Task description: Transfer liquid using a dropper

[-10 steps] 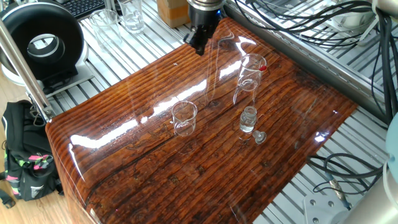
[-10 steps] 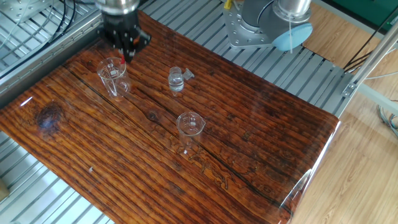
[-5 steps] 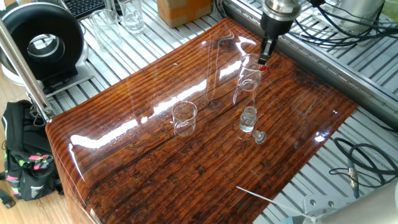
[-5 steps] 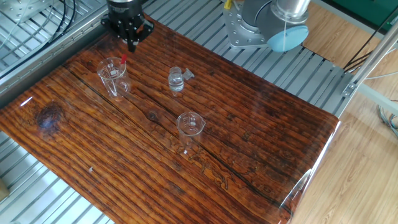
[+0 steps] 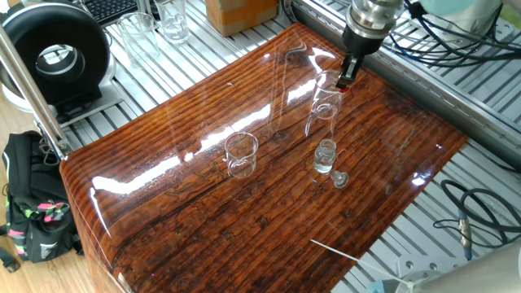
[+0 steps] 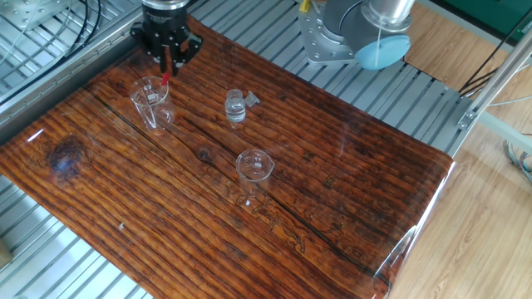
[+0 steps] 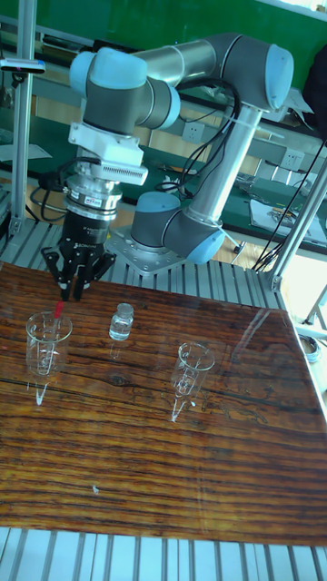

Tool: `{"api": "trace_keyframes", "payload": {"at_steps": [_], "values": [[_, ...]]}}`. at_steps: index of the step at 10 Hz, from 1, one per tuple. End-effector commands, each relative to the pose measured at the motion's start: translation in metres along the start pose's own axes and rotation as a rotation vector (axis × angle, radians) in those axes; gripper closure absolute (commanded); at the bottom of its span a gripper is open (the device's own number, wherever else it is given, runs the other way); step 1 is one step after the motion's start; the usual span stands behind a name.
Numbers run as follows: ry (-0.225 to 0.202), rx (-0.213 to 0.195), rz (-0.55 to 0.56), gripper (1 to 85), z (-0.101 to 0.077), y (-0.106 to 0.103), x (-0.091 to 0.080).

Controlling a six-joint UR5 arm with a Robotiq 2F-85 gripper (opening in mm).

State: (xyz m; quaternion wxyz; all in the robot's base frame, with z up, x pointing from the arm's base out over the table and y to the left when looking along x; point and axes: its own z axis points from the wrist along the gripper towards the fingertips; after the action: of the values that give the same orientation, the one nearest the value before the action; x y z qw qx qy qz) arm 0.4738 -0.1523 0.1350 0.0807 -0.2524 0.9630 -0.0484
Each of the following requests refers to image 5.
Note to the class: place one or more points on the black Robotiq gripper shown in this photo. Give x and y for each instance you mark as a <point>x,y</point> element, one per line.
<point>360,45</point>

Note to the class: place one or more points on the glass dropper with red bulb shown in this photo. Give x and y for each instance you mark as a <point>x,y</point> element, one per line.
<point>344,89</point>

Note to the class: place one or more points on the small glass bottle with liquid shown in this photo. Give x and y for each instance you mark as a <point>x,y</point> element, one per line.
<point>325,158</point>

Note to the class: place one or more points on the upper glass conical flask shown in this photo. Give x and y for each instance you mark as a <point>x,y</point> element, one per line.
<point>325,103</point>

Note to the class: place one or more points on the glass conical flask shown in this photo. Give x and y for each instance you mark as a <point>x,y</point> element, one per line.
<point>241,156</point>
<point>325,103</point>

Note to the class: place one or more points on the clear glass bottle stopper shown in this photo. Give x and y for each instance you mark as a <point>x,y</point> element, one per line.
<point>340,179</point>

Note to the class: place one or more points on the brown cardboard box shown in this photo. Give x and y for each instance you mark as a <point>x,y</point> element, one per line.
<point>240,16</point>

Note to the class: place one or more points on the lower glass conical flask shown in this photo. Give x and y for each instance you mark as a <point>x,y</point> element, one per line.
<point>241,156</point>

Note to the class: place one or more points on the glossy wood-grain table mat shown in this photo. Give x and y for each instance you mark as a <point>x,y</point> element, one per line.
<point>264,195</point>

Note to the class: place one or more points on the tall glass beaker with water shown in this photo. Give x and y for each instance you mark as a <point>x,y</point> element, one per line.
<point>173,22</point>

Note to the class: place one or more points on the white zip tie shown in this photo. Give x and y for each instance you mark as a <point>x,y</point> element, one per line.
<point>358,260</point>

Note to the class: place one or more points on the tall empty glass beaker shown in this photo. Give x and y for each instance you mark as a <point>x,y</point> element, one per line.
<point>138,38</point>

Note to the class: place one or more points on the black computer keyboard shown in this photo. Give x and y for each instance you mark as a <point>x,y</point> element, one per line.
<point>110,9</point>

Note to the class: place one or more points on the black backpack with colourful print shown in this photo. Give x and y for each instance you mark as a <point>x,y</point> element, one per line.
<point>36,203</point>

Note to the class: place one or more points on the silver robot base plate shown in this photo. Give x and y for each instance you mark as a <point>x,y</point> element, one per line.
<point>423,266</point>

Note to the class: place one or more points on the white fan base plate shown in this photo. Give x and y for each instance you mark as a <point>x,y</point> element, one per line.
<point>102,99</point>

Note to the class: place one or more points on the aluminium frame post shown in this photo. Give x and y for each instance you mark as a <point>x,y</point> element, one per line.
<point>28,85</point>

